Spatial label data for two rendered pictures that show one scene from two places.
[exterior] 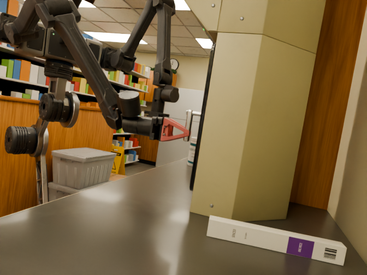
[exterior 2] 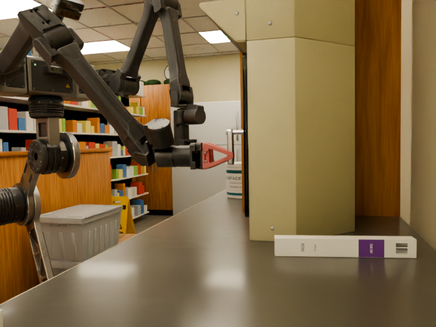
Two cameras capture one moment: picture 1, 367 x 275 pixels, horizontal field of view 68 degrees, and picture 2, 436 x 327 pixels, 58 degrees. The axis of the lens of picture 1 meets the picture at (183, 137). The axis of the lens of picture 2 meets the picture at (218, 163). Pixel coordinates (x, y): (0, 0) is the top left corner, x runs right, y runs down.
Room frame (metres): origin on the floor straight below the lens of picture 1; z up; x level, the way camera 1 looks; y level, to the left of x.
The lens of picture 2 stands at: (-0.22, 0.07, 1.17)
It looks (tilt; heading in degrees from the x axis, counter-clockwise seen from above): 3 degrees down; 357
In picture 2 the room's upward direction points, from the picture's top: 1 degrees counter-clockwise
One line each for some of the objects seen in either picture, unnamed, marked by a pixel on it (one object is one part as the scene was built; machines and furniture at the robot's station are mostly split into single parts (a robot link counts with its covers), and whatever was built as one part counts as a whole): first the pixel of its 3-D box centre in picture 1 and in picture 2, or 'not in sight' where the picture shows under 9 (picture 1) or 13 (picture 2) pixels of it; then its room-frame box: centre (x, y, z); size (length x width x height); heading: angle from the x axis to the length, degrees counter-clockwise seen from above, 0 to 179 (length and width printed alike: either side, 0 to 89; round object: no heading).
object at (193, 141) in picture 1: (201, 152); (241, 179); (1.46, -0.11, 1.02); 0.13 x 0.13 x 0.15
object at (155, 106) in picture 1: (157, 108); (181, 134); (1.25, 0.14, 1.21); 0.10 x 0.07 x 0.07; 73
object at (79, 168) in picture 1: (84, 166); (83, 230); (2.94, 1.02, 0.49); 0.60 x 0.42 x 0.33; 163
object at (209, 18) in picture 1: (211, 32); (236, 38); (0.88, -0.04, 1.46); 0.32 x 0.11 x 0.10; 163
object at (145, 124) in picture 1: (152, 127); (189, 156); (0.81, 0.10, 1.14); 0.10 x 0.07 x 0.07; 162
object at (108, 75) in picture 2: (114, 59); (112, 82); (1.56, 0.45, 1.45); 0.09 x 0.08 x 0.12; 137
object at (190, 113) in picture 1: (194, 125); (237, 146); (0.77, -0.02, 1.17); 0.05 x 0.03 x 0.10; 73
